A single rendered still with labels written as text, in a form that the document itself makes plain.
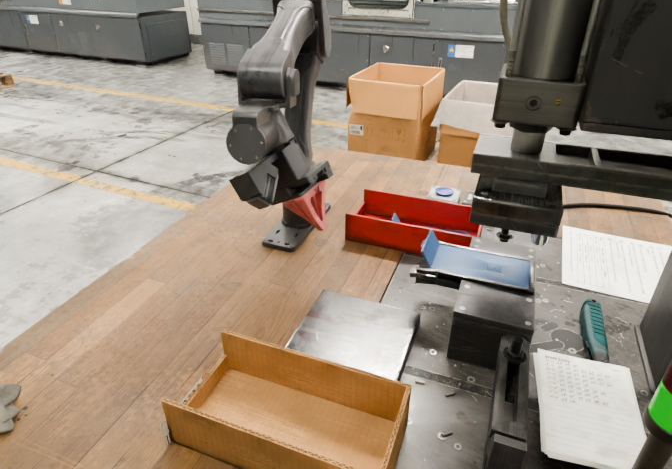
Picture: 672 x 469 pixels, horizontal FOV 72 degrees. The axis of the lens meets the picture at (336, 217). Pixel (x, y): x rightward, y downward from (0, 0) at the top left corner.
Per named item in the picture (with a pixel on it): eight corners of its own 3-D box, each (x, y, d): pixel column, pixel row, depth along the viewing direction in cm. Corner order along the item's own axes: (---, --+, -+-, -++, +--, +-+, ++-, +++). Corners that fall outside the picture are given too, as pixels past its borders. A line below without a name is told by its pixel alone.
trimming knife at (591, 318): (595, 309, 74) (574, 303, 75) (601, 298, 73) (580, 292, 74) (610, 396, 60) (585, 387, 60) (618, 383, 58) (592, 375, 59)
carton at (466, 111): (450, 143, 354) (459, 76, 329) (534, 156, 331) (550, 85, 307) (424, 178, 299) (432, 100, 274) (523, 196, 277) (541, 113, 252)
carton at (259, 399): (228, 371, 64) (221, 328, 60) (406, 429, 56) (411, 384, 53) (167, 451, 54) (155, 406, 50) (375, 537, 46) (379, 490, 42)
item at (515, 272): (428, 244, 75) (429, 228, 74) (529, 263, 71) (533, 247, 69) (418, 267, 70) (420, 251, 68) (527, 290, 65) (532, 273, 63)
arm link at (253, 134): (279, 167, 63) (277, 75, 59) (220, 162, 65) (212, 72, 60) (300, 146, 74) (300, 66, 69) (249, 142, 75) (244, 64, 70)
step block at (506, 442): (485, 443, 54) (499, 389, 50) (512, 451, 53) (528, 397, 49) (479, 495, 49) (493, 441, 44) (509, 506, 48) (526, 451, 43)
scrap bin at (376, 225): (363, 212, 102) (364, 188, 99) (481, 234, 94) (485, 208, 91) (344, 239, 92) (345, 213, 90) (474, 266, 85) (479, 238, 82)
